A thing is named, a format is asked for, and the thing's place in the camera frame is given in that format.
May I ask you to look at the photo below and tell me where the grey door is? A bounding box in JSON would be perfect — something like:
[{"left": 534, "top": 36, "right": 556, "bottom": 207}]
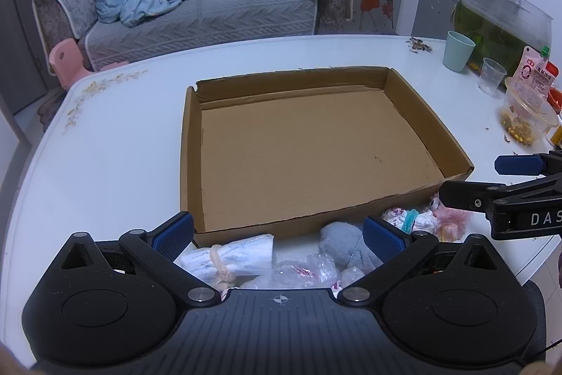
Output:
[{"left": 0, "top": 0, "right": 49, "bottom": 117}]

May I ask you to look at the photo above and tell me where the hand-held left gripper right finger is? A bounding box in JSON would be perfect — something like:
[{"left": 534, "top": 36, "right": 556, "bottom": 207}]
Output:
[{"left": 337, "top": 216, "right": 512, "bottom": 308}]

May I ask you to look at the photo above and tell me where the shallow cardboard box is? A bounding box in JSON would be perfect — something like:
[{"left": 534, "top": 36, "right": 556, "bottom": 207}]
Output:
[{"left": 180, "top": 66, "right": 476, "bottom": 248}]

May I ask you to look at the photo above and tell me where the white bundle with green scrunchie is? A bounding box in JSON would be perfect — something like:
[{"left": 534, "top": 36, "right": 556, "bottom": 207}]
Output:
[{"left": 381, "top": 206, "right": 436, "bottom": 233}]

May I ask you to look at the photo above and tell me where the clear plastic cup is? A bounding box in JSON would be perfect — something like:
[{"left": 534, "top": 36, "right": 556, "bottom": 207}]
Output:
[{"left": 478, "top": 58, "right": 508, "bottom": 96}]

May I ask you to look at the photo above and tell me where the blue and grey sock bundle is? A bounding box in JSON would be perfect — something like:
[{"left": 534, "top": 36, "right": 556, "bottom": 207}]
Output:
[{"left": 318, "top": 222, "right": 384, "bottom": 271}]

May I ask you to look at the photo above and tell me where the grey quilted armrest cover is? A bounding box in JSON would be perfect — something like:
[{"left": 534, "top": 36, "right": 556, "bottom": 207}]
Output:
[{"left": 33, "top": 0, "right": 101, "bottom": 41}]

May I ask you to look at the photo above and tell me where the green plastic cup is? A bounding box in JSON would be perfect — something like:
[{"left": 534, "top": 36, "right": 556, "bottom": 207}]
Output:
[{"left": 443, "top": 31, "right": 476, "bottom": 72}]

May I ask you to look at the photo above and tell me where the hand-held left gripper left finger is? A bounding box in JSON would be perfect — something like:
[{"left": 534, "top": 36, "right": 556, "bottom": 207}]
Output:
[{"left": 46, "top": 212, "right": 221, "bottom": 308}]

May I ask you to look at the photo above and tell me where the clear bowl with snacks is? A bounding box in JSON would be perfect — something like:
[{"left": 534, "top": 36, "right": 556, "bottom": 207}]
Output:
[{"left": 499, "top": 77, "right": 559, "bottom": 146}]

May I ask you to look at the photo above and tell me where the white knit cloth bundle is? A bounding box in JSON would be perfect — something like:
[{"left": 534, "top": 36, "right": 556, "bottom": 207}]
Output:
[{"left": 176, "top": 233, "right": 275, "bottom": 284}]

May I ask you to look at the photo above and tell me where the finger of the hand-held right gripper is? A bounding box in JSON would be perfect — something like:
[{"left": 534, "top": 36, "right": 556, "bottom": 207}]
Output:
[
  {"left": 439, "top": 172, "right": 562, "bottom": 221},
  {"left": 494, "top": 152, "right": 562, "bottom": 176}
]

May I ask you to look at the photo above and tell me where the pile of seed shells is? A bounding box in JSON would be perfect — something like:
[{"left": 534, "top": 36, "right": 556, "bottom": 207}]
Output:
[{"left": 405, "top": 36, "right": 433, "bottom": 53}]

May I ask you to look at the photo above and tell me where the pink drink pouch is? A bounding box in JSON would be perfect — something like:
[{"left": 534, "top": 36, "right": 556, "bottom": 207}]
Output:
[{"left": 514, "top": 45, "right": 562, "bottom": 103}]

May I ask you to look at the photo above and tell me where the glass fish tank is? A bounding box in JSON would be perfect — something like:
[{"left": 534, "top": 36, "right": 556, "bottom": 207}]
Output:
[{"left": 452, "top": 0, "right": 553, "bottom": 73}]

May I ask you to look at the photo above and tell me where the clear plastic bag bundle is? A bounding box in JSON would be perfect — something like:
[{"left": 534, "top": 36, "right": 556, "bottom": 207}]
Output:
[{"left": 258, "top": 253, "right": 340, "bottom": 290}]

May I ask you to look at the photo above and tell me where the pink fluffy pompom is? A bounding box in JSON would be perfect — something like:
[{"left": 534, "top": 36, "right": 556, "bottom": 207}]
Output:
[{"left": 432, "top": 195, "right": 472, "bottom": 241}]

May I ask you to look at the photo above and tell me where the grey quilted sofa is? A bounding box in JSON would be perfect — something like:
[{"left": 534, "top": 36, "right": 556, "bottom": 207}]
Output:
[{"left": 32, "top": 0, "right": 365, "bottom": 72}]

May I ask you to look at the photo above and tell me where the pink plastic stool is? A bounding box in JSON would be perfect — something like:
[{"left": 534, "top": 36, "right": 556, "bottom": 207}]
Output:
[{"left": 48, "top": 39, "right": 130, "bottom": 90}]

